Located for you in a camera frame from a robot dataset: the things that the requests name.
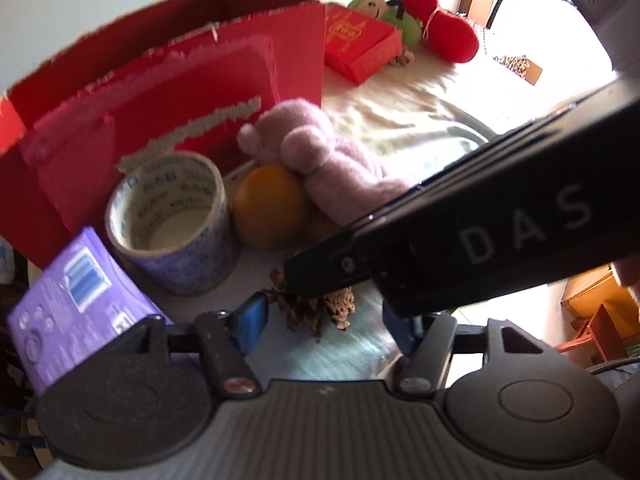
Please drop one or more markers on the small red gift box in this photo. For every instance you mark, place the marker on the small red gift box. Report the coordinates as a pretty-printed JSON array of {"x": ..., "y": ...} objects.
[{"x": 357, "y": 46}]

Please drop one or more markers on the brown pine cone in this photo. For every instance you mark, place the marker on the brown pine cone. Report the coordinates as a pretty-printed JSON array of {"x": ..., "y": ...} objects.
[{"x": 336, "y": 307}]

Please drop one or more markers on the large red cardboard box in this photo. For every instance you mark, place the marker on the large red cardboard box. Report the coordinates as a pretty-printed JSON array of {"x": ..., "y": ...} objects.
[{"x": 177, "y": 75}]

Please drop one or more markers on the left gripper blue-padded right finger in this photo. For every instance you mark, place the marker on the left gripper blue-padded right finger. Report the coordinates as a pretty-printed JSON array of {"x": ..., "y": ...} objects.
[{"x": 426, "y": 343}]

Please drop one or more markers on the green plush toy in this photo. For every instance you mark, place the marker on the green plush toy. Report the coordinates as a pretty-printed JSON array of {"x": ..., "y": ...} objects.
[{"x": 392, "y": 13}]

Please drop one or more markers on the clear packing tape roll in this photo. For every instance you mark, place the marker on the clear packing tape roll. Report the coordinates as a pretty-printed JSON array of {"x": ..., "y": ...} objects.
[{"x": 171, "y": 220}]

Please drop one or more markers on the pink plush teddy bear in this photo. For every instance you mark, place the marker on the pink plush teddy bear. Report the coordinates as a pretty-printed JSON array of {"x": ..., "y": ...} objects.
[{"x": 343, "y": 178}]

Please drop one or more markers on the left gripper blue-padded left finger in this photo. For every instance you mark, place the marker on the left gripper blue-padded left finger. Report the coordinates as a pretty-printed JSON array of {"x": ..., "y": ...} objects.
[{"x": 225, "y": 339}]

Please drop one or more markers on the purple tissue pack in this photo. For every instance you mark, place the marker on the purple tissue pack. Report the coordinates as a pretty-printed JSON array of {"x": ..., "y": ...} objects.
[{"x": 80, "y": 303}]

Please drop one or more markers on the orange wooden stool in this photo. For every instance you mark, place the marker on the orange wooden stool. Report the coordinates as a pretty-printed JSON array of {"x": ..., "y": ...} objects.
[{"x": 606, "y": 317}]

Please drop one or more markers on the orange fruit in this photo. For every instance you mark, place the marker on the orange fruit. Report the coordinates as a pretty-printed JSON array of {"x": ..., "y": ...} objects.
[{"x": 269, "y": 208}]

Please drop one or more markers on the leopard print card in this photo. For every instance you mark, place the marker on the leopard print card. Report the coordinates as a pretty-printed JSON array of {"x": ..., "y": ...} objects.
[{"x": 522, "y": 66}]

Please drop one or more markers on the red plush toy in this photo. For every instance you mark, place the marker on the red plush toy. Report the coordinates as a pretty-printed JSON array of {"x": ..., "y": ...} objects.
[{"x": 446, "y": 34}]

